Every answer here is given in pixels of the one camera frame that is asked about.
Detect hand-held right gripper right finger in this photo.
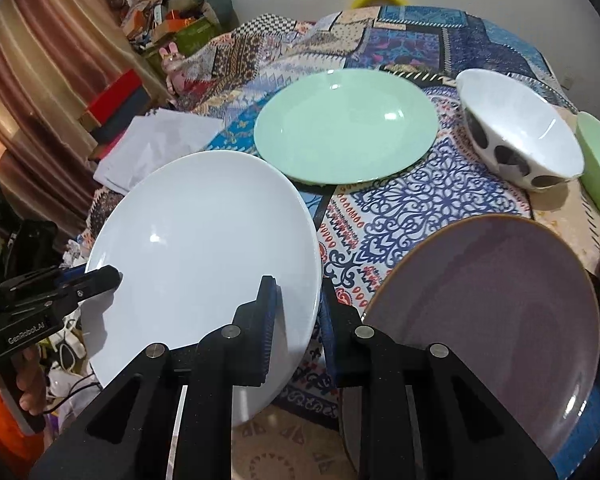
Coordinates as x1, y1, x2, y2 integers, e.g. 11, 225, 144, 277
320, 280, 558, 480

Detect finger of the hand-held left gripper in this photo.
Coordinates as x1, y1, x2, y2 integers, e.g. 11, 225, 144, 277
55, 266, 122, 311
0, 267, 88, 296

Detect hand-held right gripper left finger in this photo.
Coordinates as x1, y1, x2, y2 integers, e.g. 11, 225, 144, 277
27, 275, 283, 480

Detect white plate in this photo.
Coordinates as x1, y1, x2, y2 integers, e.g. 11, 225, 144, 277
82, 150, 323, 428

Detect purple plate with brown rim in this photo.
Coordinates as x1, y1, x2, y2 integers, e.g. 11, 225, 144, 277
340, 214, 600, 461

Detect green plate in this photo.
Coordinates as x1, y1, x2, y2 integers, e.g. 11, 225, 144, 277
254, 69, 438, 186

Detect white bowl with black spots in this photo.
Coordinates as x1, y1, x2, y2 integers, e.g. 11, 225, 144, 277
455, 68, 586, 192

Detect person's left hand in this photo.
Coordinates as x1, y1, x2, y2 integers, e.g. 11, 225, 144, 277
16, 345, 50, 417

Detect orange cloth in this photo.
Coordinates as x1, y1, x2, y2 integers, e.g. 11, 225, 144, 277
0, 367, 36, 461

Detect patchwork printed blanket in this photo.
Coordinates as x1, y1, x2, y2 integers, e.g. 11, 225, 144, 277
65, 5, 600, 480

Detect white paper sheet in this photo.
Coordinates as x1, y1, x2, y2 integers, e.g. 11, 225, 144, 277
94, 109, 226, 195

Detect red and black box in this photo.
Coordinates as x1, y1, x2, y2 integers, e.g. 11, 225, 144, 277
92, 87, 153, 146

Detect brown striped curtain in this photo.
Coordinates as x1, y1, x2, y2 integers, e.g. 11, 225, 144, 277
0, 0, 171, 241

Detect pink bunny toy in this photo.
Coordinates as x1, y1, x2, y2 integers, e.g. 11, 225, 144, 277
160, 42, 186, 93

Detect green box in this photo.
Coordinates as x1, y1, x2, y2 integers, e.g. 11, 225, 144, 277
172, 17, 221, 56

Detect pile of assorted clutter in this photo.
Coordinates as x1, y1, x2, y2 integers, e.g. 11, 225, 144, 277
120, 0, 216, 51

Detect grey-green cushion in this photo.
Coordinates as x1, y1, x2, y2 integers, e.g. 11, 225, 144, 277
165, 0, 238, 31

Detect white cables and chargers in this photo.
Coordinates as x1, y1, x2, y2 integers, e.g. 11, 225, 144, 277
45, 310, 103, 411

